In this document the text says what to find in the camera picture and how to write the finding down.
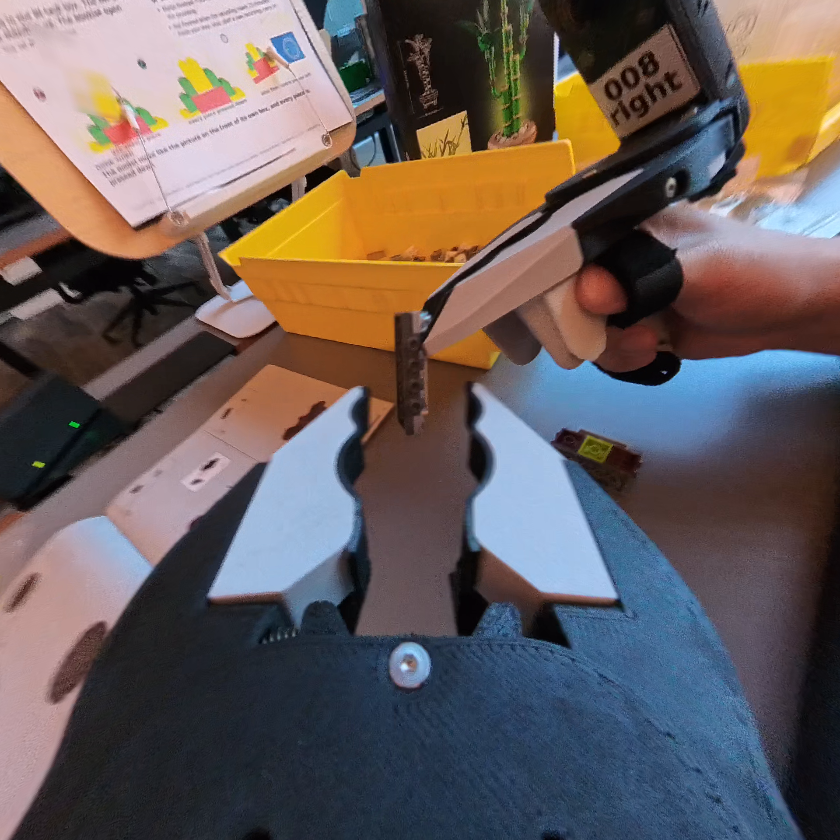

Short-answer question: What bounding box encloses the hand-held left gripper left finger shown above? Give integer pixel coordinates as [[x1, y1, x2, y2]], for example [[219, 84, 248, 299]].
[[207, 386, 374, 636]]

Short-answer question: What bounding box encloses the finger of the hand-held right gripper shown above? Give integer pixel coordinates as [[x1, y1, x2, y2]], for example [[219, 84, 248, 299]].
[[420, 167, 648, 322], [423, 226, 585, 358]]

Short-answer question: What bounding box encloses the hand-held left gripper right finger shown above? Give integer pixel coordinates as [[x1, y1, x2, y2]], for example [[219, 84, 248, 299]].
[[450, 382, 620, 636]]

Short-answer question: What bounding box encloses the long grey studded plate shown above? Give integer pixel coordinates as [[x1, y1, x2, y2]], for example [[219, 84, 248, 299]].
[[394, 311, 431, 436]]

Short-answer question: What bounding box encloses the yellow plastic bin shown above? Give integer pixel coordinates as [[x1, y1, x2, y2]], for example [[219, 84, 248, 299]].
[[218, 139, 577, 370], [554, 58, 836, 178]]

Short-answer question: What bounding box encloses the grey desk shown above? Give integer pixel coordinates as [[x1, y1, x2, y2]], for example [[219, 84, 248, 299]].
[[0, 322, 840, 840]]

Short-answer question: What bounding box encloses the person's right hand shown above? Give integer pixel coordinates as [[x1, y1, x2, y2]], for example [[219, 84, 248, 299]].
[[576, 205, 840, 375]]

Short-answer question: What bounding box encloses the pile of small bricks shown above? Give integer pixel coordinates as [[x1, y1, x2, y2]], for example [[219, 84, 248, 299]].
[[364, 243, 487, 265]]

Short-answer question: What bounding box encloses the dark red stickered brick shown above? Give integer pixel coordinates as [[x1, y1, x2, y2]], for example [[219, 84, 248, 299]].
[[550, 428, 643, 493]]

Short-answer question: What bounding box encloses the open instruction booklet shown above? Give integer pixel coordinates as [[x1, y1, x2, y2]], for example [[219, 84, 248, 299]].
[[0, 364, 395, 837]]

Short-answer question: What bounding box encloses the black bamboo print box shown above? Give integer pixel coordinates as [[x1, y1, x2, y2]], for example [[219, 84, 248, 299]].
[[364, 0, 559, 161]]

